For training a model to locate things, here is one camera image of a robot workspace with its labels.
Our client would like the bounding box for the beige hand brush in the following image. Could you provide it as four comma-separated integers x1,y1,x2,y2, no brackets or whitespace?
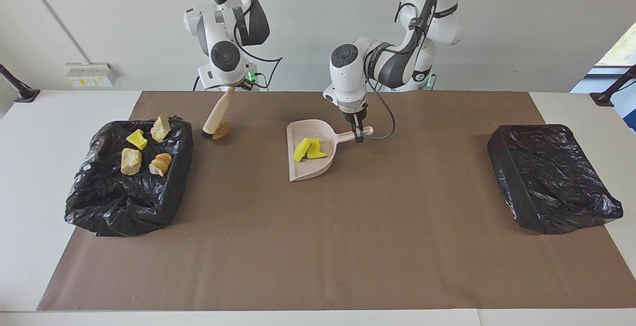
201,86,237,141

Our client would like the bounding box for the yellow sponge piece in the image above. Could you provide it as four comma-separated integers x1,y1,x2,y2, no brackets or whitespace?
126,129,149,151
307,139,328,160
293,138,313,163

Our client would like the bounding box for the beige plastic dustpan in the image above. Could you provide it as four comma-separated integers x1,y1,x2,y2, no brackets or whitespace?
286,119,374,183

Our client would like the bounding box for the pale beige foam chunk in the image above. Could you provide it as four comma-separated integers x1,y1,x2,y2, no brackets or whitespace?
151,115,171,143
121,148,143,176

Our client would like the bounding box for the beige foam chunk orange striped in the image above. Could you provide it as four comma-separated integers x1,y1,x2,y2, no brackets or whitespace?
149,153,173,177

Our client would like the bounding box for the black bag lined bin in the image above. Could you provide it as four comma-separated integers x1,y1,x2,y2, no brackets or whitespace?
487,124,624,236
64,115,194,238

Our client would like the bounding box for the brown paper mat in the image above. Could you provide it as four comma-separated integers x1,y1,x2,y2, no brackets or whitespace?
36,91,636,312

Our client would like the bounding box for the black table clamp stand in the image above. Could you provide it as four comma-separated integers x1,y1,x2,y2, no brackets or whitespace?
0,63,41,103
589,64,636,107

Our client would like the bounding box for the window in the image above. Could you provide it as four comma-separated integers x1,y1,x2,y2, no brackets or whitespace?
594,20,636,76

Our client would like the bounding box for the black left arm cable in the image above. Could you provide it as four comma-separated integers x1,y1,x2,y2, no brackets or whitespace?
365,3,438,141

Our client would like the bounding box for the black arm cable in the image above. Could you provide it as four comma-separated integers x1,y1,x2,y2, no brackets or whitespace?
175,0,284,90
365,3,438,141

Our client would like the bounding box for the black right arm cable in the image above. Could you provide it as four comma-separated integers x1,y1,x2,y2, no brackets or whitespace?
175,0,284,90

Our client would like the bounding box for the white wall outlet box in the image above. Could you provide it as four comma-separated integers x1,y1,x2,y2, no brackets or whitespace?
65,63,120,88

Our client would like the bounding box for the white wall cable conduit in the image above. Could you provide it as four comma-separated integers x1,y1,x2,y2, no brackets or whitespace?
19,0,91,64

